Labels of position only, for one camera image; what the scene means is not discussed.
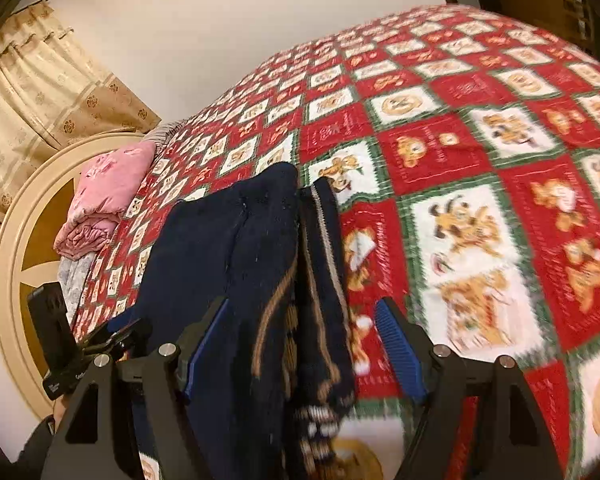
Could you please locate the navy patterned knit sweater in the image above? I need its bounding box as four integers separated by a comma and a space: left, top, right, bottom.
125, 162, 356, 479

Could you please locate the dark left sleeve forearm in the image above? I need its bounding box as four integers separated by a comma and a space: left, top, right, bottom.
15, 415, 55, 480

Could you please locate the person left hand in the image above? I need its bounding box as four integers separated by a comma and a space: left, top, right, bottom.
53, 393, 72, 431

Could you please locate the grey floral pillow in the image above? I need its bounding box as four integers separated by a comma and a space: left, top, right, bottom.
57, 252, 96, 324

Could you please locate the cream round wooden headboard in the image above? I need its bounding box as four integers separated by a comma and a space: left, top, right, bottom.
0, 132, 142, 419

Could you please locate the pink folded quilt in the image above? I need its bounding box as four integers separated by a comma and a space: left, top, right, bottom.
54, 141, 156, 260

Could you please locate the red checkered bear bedspread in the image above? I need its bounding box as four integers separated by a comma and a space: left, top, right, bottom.
73, 6, 600, 479

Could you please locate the beige patterned curtain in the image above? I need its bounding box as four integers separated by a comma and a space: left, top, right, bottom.
0, 1, 160, 227

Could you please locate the wooden chair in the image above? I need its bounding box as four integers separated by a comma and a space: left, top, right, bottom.
562, 0, 595, 54

